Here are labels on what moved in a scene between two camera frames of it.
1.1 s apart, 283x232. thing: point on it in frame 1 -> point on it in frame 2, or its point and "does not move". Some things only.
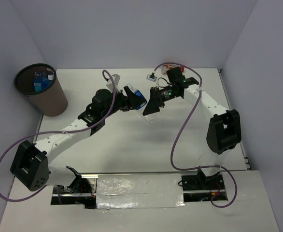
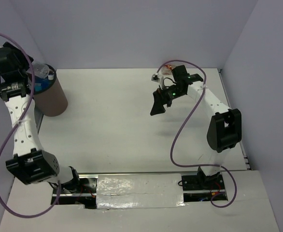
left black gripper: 136,100 -> 21,57
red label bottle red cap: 166,67 does not move
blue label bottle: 147,119 -> 41,70
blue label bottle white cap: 41,79 does not move
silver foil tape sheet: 117,191 does not move
